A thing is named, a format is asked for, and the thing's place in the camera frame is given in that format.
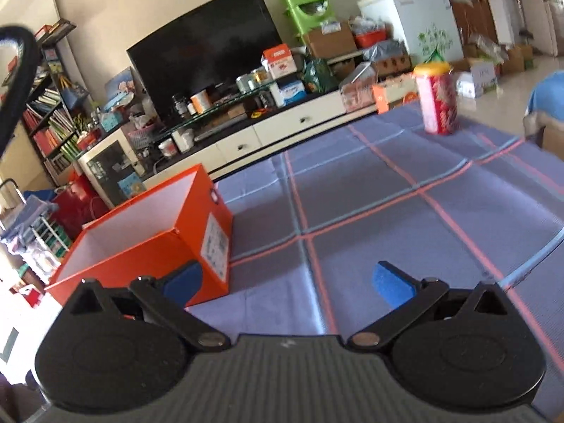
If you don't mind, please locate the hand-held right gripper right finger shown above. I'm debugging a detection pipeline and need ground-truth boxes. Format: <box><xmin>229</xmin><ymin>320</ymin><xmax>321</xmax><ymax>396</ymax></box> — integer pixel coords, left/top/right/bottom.
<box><xmin>346</xmin><ymin>261</ymin><xmax>512</xmax><ymax>353</ymax></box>

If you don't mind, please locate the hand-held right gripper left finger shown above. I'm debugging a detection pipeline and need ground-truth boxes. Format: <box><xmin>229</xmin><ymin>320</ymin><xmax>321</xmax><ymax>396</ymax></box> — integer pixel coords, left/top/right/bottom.
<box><xmin>66</xmin><ymin>260</ymin><xmax>232</xmax><ymax>353</ymax></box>

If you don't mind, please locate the orange cardboard box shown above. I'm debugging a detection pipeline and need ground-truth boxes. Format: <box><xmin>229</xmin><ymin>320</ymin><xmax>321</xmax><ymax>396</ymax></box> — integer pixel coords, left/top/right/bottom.
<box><xmin>44</xmin><ymin>163</ymin><xmax>233</xmax><ymax>309</ymax></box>

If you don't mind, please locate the plaid purple tablecloth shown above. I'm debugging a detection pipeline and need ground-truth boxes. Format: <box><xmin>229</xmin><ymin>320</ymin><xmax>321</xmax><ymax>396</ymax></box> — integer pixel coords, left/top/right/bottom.
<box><xmin>183</xmin><ymin>100</ymin><xmax>564</xmax><ymax>423</ymax></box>

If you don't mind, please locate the red shopping bag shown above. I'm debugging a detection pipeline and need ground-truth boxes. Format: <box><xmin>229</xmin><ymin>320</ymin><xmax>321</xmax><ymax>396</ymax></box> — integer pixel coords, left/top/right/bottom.
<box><xmin>52</xmin><ymin>174</ymin><xmax>111</xmax><ymax>241</ymax></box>

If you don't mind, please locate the pink plastic basket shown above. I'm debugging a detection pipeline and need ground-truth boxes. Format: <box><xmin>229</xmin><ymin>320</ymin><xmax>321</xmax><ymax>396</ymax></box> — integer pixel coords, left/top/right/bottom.
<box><xmin>123</xmin><ymin>122</ymin><xmax>156</xmax><ymax>148</ymax></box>

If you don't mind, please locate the teal plastic basket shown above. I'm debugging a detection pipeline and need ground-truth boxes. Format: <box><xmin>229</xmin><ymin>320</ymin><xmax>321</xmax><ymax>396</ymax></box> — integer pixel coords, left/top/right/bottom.
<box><xmin>99</xmin><ymin>108</ymin><xmax>124</xmax><ymax>132</ymax></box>

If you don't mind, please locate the orange paper gift bag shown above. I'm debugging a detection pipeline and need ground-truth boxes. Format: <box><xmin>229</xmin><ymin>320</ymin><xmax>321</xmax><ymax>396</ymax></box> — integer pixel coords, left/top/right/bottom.
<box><xmin>372</xmin><ymin>83</ymin><xmax>419</xmax><ymax>114</ymax></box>

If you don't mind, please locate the white television cabinet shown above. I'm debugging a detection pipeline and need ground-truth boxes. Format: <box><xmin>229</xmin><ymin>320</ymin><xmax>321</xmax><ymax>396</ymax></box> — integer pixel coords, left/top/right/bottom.
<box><xmin>78</xmin><ymin>48</ymin><xmax>380</xmax><ymax>197</ymax></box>

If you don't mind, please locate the red can with yellow lid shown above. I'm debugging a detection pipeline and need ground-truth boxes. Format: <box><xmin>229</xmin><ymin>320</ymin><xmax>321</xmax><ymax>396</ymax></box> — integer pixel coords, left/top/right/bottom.
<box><xmin>413</xmin><ymin>62</ymin><xmax>459</xmax><ymax>136</ymax></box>

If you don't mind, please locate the clear plastic container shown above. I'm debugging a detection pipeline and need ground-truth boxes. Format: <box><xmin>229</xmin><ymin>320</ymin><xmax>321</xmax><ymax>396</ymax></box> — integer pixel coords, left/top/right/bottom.
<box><xmin>339</xmin><ymin>62</ymin><xmax>380</xmax><ymax>113</ymax></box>

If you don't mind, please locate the illustrated picture board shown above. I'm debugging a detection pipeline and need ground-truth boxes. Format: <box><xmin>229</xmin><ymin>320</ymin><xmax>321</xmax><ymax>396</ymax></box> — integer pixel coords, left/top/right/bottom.
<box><xmin>106</xmin><ymin>67</ymin><xmax>146</xmax><ymax>111</ymax></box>

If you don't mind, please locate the dark bookshelf with books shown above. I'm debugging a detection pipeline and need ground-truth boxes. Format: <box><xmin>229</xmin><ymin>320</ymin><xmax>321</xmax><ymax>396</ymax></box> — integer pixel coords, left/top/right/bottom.
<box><xmin>18</xmin><ymin>18</ymin><xmax>91</xmax><ymax>186</ymax></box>

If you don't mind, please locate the blue hanging bag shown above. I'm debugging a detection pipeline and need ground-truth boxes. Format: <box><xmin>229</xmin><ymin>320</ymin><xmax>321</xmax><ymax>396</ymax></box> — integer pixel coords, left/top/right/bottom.
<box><xmin>59</xmin><ymin>80</ymin><xmax>91</xmax><ymax>109</ymax></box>

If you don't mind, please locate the blue and white carton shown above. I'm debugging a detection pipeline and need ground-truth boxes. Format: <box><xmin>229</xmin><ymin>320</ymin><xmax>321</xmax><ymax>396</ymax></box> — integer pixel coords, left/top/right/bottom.
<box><xmin>270</xmin><ymin>80</ymin><xmax>307</xmax><ymax>106</ymax></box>

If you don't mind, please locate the cardboard box with round stamps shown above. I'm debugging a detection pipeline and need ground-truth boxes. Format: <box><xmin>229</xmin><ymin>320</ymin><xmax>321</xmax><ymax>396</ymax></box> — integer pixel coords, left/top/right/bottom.
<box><xmin>374</xmin><ymin>53</ymin><xmax>412</xmax><ymax>78</ymax></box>

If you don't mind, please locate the green plastic bag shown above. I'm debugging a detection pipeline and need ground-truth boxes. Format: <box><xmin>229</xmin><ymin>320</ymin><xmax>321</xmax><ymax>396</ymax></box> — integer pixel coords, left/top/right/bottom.
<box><xmin>302</xmin><ymin>55</ymin><xmax>338</xmax><ymax>93</ymax></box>

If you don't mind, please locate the white box with blue print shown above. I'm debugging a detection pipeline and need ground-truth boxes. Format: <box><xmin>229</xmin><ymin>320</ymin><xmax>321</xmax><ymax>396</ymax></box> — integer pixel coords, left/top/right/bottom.
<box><xmin>456</xmin><ymin>62</ymin><xmax>498</xmax><ymax>98</ymax></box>

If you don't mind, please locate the black flat television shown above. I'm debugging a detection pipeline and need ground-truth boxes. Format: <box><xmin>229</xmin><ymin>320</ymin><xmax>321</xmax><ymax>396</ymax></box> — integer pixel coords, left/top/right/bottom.
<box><xmin>126</xmin><ymin>0</ymin><xmax>283</xmax><ymax>123</ymax></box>

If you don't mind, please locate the orange and white carton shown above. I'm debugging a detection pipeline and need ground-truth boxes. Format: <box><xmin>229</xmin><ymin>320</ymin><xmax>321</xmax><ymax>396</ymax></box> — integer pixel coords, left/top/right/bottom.
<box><xmin>262</xmin><ymin>44</ymin><xmax>295</xmax><ymax>82</ymax></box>

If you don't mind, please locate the red plastic basin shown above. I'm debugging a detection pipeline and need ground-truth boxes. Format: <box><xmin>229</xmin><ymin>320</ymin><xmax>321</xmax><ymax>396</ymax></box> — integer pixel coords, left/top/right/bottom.
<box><xmin>355</xmin><ymin>30</ymin><xmax>388</xmax><ymax>49</ymax></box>

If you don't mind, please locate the blue cloth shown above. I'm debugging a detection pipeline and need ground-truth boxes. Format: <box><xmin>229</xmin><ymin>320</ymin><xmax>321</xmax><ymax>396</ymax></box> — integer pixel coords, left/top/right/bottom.
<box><xmin>526</xmin><ymin>73</ymin><xmax>564</xmax><ymax>124</ymax></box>

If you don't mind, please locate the brown cardboard box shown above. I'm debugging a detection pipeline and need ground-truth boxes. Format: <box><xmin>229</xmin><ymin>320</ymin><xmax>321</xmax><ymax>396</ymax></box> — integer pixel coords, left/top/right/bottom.
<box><xmin>304</xmin><ymin>22</ymin><xmax>357</xmax><ymax>59</ymax></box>

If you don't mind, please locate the white chest freezer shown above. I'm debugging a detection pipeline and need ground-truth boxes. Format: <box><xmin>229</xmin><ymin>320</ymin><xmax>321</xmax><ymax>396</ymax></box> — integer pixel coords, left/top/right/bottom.
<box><xmin>358</xmin><ymin>0</ymin><xmax>464</xmax><ymax>65</ymax></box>

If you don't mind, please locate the green plastic rack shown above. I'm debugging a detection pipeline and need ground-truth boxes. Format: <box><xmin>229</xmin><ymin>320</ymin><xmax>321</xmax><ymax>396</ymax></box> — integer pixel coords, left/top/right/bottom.
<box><xmin>273</xmin><ymin>0</ymin><xmax>338</xmax><ymax>45</ymax></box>

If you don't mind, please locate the white refrigerator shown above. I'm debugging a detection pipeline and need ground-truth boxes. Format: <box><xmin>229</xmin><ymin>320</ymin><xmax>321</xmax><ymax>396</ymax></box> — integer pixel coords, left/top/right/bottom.
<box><xmin>513</xmin><ymin>0</ymin><xmax>564</xmax><ymax>58</ymax></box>

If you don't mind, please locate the white wire trolley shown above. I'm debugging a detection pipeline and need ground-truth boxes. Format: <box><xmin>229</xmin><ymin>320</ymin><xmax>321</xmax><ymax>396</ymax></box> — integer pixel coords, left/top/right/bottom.
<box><xmin>0</xmin><ymin>178</ymin><xmax>73</xmax><ymax>285</ymax></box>

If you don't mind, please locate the black cable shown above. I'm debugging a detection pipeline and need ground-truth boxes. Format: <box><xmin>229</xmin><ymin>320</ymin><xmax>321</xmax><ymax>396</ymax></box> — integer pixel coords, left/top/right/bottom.
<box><xmin>0</xmin><ymin>25</ymin><xmax>41</xmax><ymax>159</ymax></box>

